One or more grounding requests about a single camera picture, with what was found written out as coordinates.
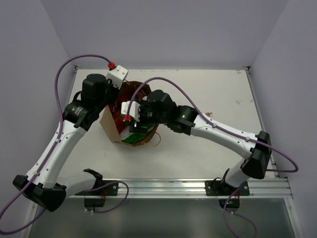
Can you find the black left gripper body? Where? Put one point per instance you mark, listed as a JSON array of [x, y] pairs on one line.
[[113, 92]]

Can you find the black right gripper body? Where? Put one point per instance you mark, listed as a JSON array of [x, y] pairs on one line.
[[147, 118]]

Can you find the brown paper bag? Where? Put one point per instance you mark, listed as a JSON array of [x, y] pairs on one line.
[[127, 90]]

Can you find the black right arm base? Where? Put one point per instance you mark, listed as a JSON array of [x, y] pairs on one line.
[[215, 188]]

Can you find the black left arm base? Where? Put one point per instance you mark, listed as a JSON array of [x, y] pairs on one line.
[[95, 200]]

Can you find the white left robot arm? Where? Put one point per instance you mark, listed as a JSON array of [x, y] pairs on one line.
[[42, 184]]

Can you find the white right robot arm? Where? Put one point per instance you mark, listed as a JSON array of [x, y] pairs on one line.
[[159, 108]]

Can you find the dark red Dove chocolate bag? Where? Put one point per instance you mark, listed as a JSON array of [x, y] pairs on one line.
[[143, 92]]

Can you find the red snack bag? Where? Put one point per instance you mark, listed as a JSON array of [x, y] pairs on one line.
[[115, 110]]

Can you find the green Chuba cassava bag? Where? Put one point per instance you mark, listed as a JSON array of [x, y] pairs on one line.
[[132, 137]]

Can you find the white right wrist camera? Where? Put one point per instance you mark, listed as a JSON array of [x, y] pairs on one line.
[[130, 111]]

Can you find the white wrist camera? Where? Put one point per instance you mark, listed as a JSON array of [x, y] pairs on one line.
[[130, 111], [117, 76]]

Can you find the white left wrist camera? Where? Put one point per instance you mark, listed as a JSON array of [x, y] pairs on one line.
[[117, 76]]

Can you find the aluminium front mounting rail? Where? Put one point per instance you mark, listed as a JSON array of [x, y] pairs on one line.
[[196, 189]]

